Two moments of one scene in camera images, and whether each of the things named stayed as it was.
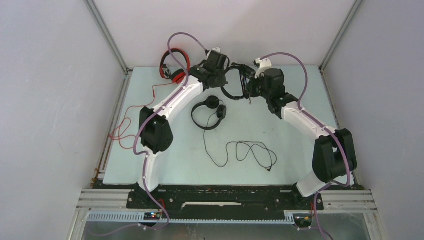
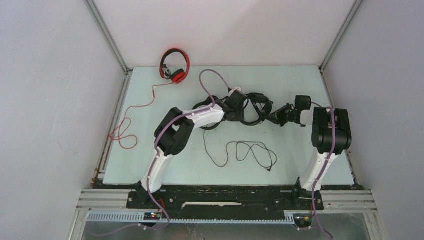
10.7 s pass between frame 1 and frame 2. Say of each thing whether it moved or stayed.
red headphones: stayed
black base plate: stayed
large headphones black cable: moved
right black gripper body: moved
